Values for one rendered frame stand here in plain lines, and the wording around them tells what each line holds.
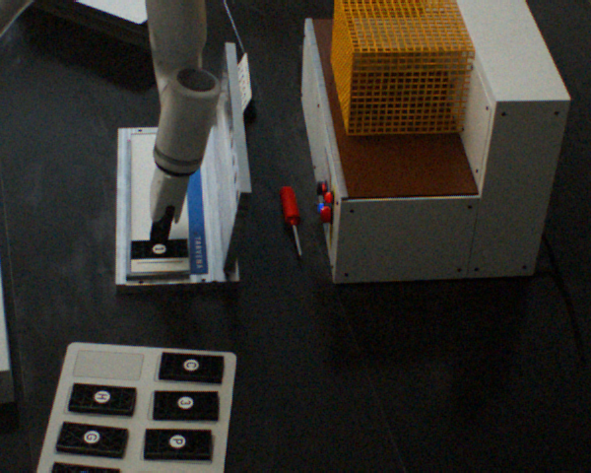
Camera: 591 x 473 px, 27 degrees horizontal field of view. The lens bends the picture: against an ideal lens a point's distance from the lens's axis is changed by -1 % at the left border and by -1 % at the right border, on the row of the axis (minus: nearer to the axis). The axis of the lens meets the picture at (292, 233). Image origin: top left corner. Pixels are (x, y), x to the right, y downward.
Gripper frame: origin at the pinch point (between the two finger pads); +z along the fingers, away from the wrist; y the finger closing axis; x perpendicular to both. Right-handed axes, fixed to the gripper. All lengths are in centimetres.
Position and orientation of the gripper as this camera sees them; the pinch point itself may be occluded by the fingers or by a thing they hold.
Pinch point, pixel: (160, 230)
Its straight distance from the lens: 216.6
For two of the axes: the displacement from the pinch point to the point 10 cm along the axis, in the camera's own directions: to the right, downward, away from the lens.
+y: 1.0, 6.6, -7.5
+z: -2.4, 7.5, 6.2
